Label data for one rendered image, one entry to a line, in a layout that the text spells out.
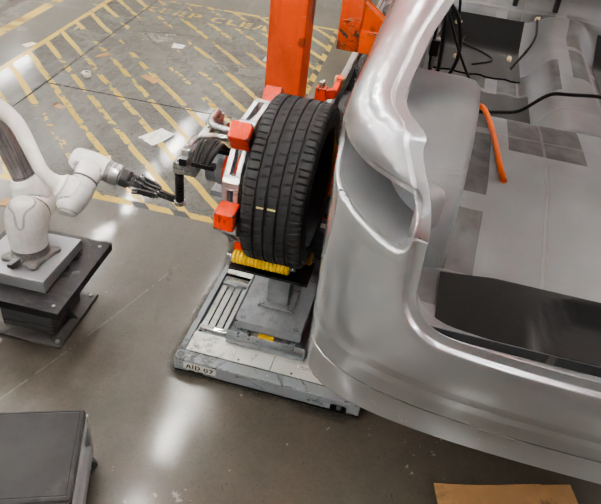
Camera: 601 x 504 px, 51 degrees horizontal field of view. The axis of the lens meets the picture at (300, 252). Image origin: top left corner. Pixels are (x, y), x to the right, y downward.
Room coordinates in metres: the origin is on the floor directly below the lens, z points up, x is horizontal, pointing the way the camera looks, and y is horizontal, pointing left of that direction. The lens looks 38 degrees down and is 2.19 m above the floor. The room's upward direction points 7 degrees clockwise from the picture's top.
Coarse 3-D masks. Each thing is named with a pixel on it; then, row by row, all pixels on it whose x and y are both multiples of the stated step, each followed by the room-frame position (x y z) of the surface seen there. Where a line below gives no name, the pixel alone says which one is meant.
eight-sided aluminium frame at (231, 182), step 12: (252, 108) 2.19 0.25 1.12; (264, 108) 2.21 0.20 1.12; (240, 120) 2.09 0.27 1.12; (252, 120) 2.10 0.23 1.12; (228, 168) 1.95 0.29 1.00; (240, 168) 1.95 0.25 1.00; (228, 180) 1.91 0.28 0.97; (240, 180) 1.92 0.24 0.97; (228, 192) 1.93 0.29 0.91; (240, 192) 1.93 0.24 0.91
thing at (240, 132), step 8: (232, 120) 2.00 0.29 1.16; (232, 128) 1.97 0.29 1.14; (240, 128) 1.97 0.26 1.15; (248, 128) 1.97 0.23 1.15; (232, 136) 1.95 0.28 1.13; (240, 136) 1.95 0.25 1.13; (248, 136) 1.95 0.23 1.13; (232, 144) 1.98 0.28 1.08; (240, 144) 1.96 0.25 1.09; (248, 144) 1.95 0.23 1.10
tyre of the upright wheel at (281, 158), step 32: (288, 96) 2.24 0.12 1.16; (288, 128) 2.01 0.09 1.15; (320, 128) 2.03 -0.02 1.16; (256, 160) 1.92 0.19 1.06; (288, 160) 1.92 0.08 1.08; (256, 192) 1.86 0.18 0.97; (288, 192) 1.84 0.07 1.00; (256, 224) 1.83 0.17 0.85; (288, 224) 1.81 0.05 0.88; (320, 224) 2.26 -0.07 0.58; (256, 256) 1.89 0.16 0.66; (288, 256) 1.83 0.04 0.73
